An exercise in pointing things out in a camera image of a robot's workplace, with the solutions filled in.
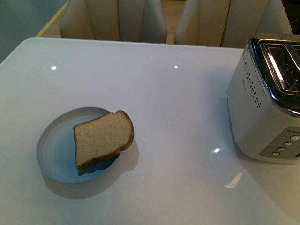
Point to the beige chair left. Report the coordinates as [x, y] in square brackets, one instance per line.
[114, 20]

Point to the white chrome toaster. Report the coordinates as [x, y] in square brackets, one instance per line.
[263, 98]

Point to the beige chair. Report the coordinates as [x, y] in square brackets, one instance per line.
[114, 20]
[229, 23]

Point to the grey round plate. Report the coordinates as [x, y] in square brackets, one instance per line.
[56, 148]

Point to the beige chair right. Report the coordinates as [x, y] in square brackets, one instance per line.
[229, 23]

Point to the slice of bread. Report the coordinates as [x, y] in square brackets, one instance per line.
[102, 138]

